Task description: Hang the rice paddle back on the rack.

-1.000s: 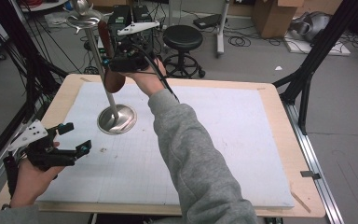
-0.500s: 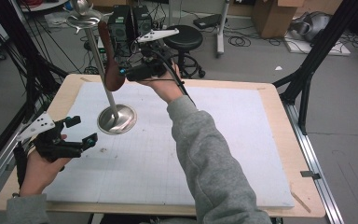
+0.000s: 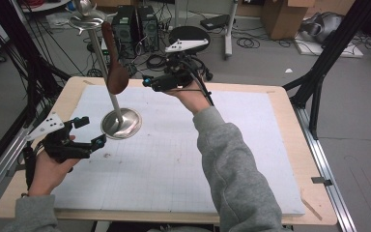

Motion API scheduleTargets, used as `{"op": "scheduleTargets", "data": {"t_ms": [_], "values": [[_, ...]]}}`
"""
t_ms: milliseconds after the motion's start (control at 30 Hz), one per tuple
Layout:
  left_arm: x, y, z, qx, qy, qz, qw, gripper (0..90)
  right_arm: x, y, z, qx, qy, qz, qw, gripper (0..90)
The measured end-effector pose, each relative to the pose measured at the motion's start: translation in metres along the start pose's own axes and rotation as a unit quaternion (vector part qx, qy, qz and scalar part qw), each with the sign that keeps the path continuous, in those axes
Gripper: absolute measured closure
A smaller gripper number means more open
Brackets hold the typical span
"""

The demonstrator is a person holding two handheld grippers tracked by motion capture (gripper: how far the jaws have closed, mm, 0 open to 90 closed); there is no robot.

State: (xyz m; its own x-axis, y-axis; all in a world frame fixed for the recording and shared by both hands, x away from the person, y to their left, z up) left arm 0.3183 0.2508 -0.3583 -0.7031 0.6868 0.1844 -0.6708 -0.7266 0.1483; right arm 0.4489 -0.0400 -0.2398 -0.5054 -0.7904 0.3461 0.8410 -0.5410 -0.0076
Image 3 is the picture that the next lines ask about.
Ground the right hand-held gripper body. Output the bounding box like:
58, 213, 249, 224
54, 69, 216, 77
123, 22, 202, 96
164, 38, 214, 98

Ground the black round stool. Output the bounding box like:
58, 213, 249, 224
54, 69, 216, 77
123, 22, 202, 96
168, 25, 214, 82

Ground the large cardboard box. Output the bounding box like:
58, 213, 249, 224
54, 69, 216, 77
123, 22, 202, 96
260, 0, 316, 41

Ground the black frame post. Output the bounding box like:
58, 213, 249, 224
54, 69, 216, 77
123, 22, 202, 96
0, 0, 72, 183
282, 0, 371, 140

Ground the person's left hand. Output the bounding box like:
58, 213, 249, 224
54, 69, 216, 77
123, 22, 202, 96
28, 134, 82, 197

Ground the black computer tower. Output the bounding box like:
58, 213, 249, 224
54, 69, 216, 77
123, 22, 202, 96
110, 14, 140, 60
137, 5, 160, 53

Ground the grey bag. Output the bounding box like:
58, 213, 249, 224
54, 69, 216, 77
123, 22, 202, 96
300, 12, 345, 45

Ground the metal stand with round base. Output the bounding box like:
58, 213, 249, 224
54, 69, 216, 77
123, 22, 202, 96
68, 0, 143, 140

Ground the brown wooden rice spoon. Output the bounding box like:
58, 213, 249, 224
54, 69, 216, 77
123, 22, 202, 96
100, 21, 130, 96

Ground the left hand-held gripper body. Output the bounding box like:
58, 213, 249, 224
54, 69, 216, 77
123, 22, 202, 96
25, 111, 93, 164

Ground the white gridded mat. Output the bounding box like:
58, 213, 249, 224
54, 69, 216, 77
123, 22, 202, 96
51, 84, 306, 217

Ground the person's right hand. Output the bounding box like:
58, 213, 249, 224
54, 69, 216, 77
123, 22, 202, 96
164, 79, 213, 116

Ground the flat black device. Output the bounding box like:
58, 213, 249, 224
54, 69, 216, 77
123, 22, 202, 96
199, 14, 237, 32

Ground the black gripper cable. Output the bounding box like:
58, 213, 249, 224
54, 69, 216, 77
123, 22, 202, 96
186, 60, 215, 107

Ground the silver aluminium rail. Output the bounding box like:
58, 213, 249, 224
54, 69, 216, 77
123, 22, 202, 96
293, 105, 357, 232
0, 124, 35, 212

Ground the round white low table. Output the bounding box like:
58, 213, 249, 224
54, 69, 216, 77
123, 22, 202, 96
19, 0, 72, 14

